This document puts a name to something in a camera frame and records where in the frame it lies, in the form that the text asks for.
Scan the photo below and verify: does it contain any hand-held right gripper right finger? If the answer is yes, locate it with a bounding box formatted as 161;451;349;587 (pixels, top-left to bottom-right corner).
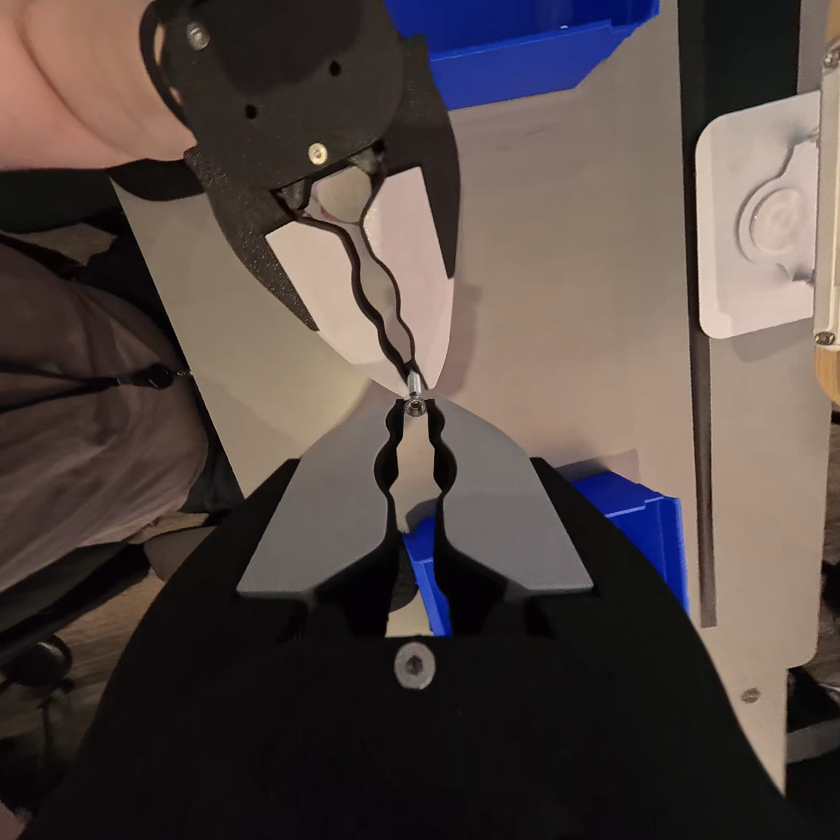
429;399;595;635

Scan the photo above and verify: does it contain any black cord toggle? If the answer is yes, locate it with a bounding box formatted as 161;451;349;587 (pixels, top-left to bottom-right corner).
0;364;194;416

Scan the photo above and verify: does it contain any blue plastic bin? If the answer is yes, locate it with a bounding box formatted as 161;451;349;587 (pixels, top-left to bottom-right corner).
387;0;661;110
402;469;690;637

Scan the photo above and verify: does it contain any white board stand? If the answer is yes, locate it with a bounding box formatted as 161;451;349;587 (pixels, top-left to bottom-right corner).
697;92;823;340

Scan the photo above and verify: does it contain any person's left hand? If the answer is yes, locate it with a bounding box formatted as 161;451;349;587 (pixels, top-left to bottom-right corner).
0;0;198;173

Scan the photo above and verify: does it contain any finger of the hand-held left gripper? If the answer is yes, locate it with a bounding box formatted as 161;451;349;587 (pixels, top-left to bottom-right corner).
360;167;455;392
265;219;412;396

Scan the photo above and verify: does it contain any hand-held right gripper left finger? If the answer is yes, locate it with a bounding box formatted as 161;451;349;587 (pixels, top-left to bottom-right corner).
236;399;403;635

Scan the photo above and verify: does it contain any black swivel chair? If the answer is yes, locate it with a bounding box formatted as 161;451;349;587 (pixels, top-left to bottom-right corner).
0;518;217;693

